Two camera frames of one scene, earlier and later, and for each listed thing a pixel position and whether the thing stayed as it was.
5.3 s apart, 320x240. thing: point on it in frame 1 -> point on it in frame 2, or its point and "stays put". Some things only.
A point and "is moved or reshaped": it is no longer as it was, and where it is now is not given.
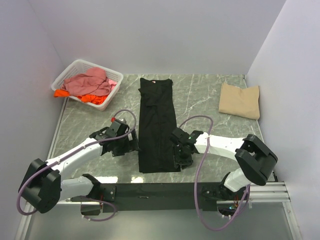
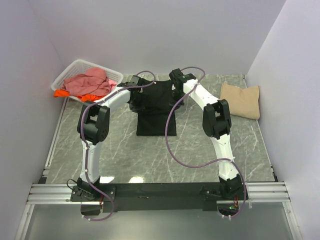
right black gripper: x=183 y=161 -> x=178 y=93
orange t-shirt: x=97 y=99 stays put
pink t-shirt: x=92 y=80 stays put
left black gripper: x=133 y=141 -> x=135 y=99
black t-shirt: x=157 y=126 is moved or reshaped
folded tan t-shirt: x=244 y=102 stays put
